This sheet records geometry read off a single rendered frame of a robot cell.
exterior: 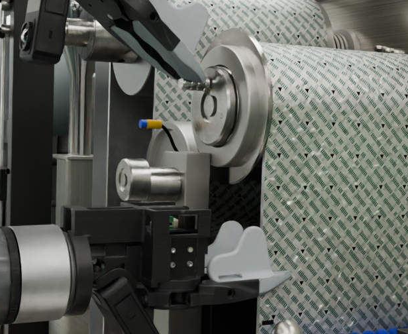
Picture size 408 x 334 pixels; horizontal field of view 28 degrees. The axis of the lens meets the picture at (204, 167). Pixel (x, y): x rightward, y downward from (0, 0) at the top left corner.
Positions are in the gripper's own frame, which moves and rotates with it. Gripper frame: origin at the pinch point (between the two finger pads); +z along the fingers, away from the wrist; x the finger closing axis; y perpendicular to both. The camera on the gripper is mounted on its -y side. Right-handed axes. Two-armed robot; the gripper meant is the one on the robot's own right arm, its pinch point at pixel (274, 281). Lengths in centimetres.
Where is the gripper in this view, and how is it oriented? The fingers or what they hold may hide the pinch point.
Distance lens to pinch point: 76.5
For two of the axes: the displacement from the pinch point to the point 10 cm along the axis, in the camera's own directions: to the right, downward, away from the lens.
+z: 8.9, 0.0, 4.6
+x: -4.6, -0.6, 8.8
